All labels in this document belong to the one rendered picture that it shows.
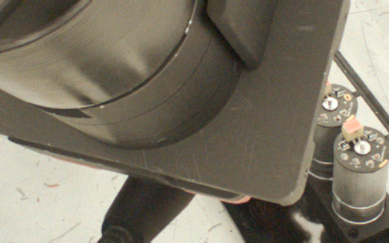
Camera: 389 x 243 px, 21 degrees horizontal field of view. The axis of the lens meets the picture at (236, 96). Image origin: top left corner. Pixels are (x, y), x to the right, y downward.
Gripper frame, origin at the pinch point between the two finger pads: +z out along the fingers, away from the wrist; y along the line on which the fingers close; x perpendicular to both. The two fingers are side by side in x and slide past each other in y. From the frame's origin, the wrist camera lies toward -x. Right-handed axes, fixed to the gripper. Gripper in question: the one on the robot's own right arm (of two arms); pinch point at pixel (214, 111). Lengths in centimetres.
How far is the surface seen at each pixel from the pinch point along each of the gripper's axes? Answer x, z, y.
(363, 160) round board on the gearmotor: -0.6, 8.4, -4.7
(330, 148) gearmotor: -1.1, 10.6, -2.9
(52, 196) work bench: 4.1, 12.9, 10.3
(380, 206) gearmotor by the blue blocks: 0.9, 11.5, -5.7
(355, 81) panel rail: -4.4, 10.5, -3.3
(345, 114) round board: -2.6, 9.5, -3.4
